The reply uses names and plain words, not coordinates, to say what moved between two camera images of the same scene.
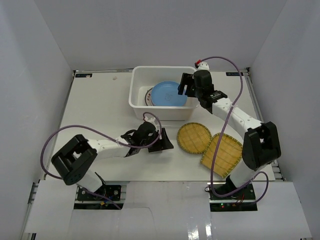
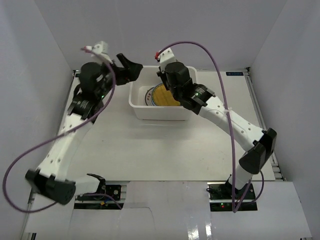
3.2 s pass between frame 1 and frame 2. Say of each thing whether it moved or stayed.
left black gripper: moved
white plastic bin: stayed
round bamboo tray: moved
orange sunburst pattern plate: stayed
